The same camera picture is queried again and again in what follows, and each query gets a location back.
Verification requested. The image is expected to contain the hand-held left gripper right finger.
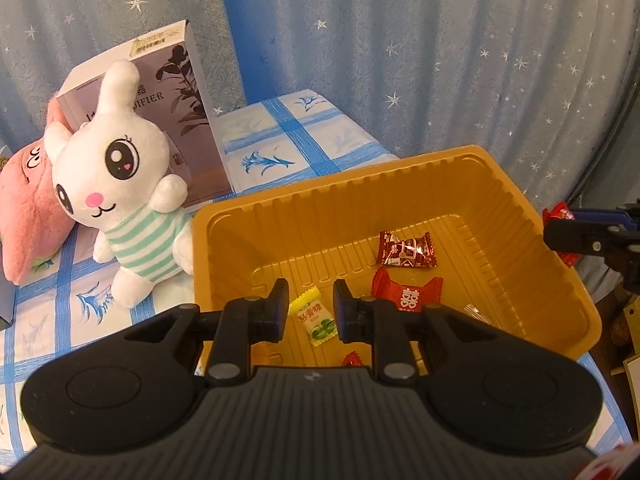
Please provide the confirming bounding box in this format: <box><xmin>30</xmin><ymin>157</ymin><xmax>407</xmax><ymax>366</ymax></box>
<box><xmin>333</xmin><ymin>279</ymin><xmax>503</xmax><ymax>387</ymax></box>

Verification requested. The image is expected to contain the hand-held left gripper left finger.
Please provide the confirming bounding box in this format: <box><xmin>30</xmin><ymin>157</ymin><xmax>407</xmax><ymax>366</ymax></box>
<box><xmin>125</xmin><ymin>278</ymin><xmax>291</xmax><ymax>387</ymax></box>

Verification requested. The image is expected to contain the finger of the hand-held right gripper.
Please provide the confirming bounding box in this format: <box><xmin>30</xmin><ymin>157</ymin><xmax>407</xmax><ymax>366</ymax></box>
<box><xmin>572</xmin><ymin>206</ymin><xmax>640</xmax><ymax>232</ymax></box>
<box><xmin>543</xmin><ymin>219</ymin><xmax>640</xmax><ymax>262</ymax></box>

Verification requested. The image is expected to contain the red snack packet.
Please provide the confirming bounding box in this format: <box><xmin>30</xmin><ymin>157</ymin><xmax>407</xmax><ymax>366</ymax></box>
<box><xmin>542</xmin><ymin>201</ymin><xmax>581</xmax><ymax>268</ymax></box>

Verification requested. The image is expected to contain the yellow green candy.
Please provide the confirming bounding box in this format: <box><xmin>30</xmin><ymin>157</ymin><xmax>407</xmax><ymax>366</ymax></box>
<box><xmin>291</xmin><ymin>285</ymin><xmax>337</xmax><ymax>347</ymax></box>

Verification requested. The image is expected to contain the red bow-shaped candy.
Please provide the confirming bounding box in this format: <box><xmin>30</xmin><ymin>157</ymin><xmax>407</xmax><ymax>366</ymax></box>
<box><xmin>371</xmin><ymin>266</ymin><xmax>443</xmax><ymax>313</ymax></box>

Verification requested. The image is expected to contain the dark brown candy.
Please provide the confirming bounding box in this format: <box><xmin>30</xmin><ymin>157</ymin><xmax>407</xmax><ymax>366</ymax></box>
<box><xmin>376</xmin><ymin>230</ymin><xmax>438</xmax><ymax>268</ymax></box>

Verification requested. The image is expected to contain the yellow plastic tray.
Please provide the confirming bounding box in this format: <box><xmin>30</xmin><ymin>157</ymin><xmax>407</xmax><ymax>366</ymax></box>
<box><xmin>192</xmin><ymin>145</ymin><xmax>602</xmax><ymax>376</ymax></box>

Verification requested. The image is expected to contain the blue checkered tablecloth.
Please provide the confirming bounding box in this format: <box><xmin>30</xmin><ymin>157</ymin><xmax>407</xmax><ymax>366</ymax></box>
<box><xmin>0</xmin><ymin>89</ymin><xmax>638</xmax><ymax>461</ymax></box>

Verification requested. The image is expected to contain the white bunny plush toy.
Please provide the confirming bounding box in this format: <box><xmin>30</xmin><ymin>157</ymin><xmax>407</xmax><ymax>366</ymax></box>
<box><xmin>44</xmin><ymin>59</ymin><xmax>196</xmax><ymax>311</ymax></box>

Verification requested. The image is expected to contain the purple white box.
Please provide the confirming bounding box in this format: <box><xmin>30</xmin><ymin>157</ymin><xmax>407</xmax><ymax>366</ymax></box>
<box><xmin>56</xmin><ymin>20</ymin><xmax>233</xmax><ymax>208</ymax></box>

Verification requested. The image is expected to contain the blue star curtain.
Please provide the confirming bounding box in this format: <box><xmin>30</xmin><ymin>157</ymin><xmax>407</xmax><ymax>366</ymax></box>
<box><xmin>0</xmin><ymin>0</ymin><xmax>640</xmax><ymax>281</ymax></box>

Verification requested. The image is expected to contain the pink plush toy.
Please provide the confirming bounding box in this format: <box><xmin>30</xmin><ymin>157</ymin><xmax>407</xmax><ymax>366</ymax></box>
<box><xmin>0</xmin><ymin>95</ymin><xmax>76</xmax><ymax>286</ymax></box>

